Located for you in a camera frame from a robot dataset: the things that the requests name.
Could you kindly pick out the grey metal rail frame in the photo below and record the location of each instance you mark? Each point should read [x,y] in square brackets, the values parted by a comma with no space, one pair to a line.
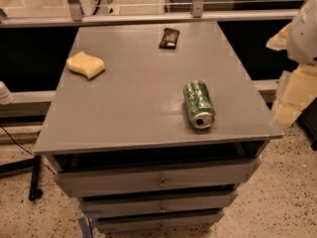
[33,47]

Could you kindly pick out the black snack packet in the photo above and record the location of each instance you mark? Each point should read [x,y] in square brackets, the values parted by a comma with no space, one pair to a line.
[169,39]

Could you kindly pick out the white cylinder at left edge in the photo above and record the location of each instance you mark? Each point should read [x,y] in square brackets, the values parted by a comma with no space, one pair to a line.
[6,96]

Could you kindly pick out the green soda can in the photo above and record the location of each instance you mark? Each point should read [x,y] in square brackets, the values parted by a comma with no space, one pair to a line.
[200,109]

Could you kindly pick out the grey drawer cabinet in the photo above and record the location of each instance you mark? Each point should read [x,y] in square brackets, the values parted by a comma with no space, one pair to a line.
[133,115]

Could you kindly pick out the top grey drawer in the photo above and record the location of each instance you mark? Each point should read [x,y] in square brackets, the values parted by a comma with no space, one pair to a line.
[97,183]

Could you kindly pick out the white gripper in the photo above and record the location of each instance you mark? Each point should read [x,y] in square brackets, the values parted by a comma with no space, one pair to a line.
[304,36]

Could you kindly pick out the yellow sponge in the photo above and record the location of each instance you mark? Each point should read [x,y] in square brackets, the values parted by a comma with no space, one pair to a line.
[86,65]

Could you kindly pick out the grey drawer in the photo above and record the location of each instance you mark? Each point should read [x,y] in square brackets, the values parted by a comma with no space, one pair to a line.
[97,183]
[158,221]
[161,204]

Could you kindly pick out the bottom grey drawer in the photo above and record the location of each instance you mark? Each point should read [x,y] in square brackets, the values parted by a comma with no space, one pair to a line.
[158,221]

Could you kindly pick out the black metal stand leg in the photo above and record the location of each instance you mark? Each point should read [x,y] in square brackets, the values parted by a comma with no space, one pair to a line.
[35,192]

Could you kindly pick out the middle grey drawer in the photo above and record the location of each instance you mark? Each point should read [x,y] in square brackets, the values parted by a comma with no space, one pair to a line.
[161,204]

